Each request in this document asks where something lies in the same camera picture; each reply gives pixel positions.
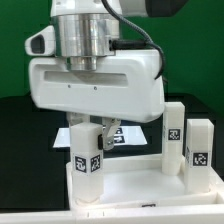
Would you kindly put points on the white paper with markers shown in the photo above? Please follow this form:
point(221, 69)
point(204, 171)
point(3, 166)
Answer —
point(125, 135)

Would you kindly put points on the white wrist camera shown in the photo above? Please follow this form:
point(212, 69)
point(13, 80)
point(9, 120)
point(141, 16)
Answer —
point(42, 43)

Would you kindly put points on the white desk top panel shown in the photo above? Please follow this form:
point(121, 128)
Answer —
point(138, 182)

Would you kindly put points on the white front obstacle bar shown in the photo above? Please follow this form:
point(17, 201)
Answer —
point(204, 214)

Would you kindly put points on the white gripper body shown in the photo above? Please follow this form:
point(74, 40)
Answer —
point(125, 86)

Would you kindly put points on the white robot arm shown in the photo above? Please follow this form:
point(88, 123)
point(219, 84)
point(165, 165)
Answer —
point(92, 61)

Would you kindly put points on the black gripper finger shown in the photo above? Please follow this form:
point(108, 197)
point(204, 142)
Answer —
point(106, 138)
point(76, 118)

